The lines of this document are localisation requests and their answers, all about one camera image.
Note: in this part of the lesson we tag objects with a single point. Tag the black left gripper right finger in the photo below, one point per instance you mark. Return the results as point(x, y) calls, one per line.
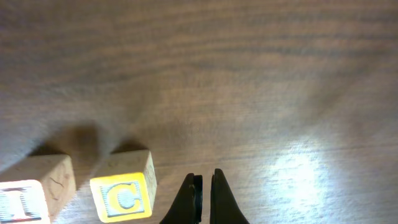
point(224, 208)

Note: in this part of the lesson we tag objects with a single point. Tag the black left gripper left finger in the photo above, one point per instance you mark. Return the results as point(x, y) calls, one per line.
point(187, 205)

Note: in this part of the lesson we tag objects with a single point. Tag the yellow block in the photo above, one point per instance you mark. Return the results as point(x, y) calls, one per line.
point(124, 187)

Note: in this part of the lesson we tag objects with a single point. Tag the red number block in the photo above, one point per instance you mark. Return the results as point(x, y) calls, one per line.
point(36, 189)

